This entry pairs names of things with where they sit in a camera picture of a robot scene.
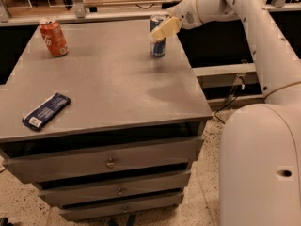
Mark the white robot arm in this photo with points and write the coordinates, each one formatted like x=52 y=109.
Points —
x=260 y=147

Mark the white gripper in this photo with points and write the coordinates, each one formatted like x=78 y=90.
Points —
x=185 y=17

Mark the dark blue snack bar wrapper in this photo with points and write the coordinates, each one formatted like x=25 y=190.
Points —
x=41 y=115

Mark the blue silver redbull can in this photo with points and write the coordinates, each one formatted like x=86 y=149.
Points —
x=157 y=49

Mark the middle grey drawer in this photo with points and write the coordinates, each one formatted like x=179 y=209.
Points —
x=112 y=189

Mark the bottom grey drawer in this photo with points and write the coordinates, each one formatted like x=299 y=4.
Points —
x=122 y=207

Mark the top grey drawer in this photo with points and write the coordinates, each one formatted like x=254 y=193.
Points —
x=91 y=161

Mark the grey drawer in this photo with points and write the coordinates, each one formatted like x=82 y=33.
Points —
x=112 y=189
x=122 y=207
x=91 y=161

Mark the grey drawer cabinet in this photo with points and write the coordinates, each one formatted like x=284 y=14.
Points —
x=119 y=94

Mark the grey metal railing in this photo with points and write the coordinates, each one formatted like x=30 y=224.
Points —
x=15 y=13

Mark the orange coke can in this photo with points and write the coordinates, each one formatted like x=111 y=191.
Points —
x=53 y=37

